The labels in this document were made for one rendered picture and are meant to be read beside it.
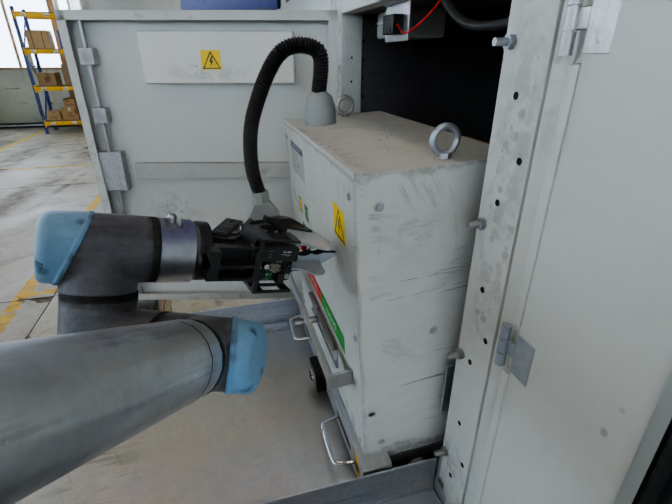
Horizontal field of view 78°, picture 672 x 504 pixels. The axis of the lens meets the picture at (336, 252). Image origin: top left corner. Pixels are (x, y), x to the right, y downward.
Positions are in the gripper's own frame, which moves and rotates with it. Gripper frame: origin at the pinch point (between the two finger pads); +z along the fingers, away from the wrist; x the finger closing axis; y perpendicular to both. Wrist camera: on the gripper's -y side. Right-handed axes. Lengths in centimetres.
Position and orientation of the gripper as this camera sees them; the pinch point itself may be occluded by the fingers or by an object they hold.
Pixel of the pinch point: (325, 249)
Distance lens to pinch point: 62.5
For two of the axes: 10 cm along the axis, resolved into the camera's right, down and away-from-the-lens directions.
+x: 2.2, -9.3, -2.9
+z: 8.3, 0.3, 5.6
